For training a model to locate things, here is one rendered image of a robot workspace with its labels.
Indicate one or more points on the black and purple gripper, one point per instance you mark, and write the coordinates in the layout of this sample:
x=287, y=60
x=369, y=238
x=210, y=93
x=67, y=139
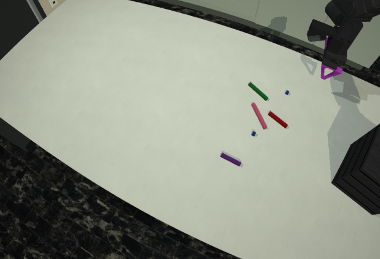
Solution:
x=341, y=57

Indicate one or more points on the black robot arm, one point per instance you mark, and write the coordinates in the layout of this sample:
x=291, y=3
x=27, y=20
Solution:
x=348, y=15

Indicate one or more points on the dark red rod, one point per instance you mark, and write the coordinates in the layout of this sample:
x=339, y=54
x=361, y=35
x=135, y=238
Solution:
x=277, y=119

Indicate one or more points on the purple rod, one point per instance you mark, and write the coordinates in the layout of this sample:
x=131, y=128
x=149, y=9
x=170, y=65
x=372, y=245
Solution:
x=232, y=160

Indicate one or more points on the pink rod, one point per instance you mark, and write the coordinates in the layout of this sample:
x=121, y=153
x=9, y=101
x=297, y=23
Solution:
x=258, y=115

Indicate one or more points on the green rod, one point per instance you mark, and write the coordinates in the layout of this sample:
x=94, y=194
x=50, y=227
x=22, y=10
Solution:
x=258, y=91

